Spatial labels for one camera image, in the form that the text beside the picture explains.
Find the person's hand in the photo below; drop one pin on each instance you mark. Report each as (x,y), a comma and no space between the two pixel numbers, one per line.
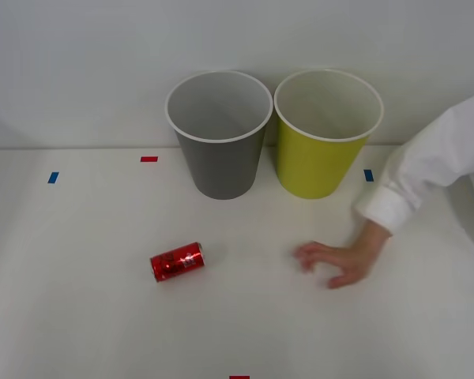
(355,260)

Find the red drink can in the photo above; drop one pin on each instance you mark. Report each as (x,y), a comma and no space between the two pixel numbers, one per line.
(175,262)

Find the grey plastic waste bin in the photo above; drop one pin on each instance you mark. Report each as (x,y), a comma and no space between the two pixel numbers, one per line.
(221,166)

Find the person's forearm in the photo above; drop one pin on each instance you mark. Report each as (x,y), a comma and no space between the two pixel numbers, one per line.
(430,158)

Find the yellow-green plastic waste bin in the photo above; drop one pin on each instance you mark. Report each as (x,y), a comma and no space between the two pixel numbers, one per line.
(316,166)

